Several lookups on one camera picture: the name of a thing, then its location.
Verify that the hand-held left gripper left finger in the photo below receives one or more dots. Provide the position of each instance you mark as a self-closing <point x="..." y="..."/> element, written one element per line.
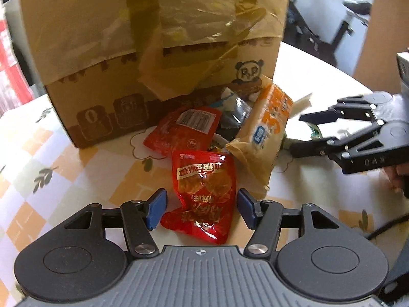
<point x="156" y="209"/>

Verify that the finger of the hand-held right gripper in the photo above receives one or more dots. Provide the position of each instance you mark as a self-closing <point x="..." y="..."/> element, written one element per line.
<point x="319" y="147"/>
<point x="351" y="107"/>

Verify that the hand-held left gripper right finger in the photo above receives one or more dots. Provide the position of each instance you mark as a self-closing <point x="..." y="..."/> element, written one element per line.
<point x="247" y="208"/>

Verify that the green white snack packet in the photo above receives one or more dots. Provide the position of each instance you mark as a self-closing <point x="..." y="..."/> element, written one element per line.
<point x="314" y="131"/>

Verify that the red snack packet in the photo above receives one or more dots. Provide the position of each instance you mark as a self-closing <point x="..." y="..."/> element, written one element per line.
<point x="198" y="182"/>

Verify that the orange white cracker packet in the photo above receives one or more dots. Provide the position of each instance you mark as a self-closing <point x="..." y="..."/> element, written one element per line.
<point x="265" y="124"/>

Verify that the red packet with barcode label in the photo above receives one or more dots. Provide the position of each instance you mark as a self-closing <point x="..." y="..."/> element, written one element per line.
<point x="172" y="134"/>

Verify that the dark snack packet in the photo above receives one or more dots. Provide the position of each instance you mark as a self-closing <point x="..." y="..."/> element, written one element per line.
<point x="233" y="118"/>

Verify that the brown cardboard box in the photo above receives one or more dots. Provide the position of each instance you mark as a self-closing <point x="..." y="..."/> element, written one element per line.
<point x="96" y="54"/>

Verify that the person's right hand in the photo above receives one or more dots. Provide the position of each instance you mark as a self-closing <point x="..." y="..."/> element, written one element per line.
<point x="393" y="176"/>

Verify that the black exercise bike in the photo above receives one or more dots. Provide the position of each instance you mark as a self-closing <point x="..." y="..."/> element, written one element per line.
<point x="345" y="22"/>

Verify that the printed curtain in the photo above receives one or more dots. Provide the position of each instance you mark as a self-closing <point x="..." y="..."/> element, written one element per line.
<point x="12" y="70"/>

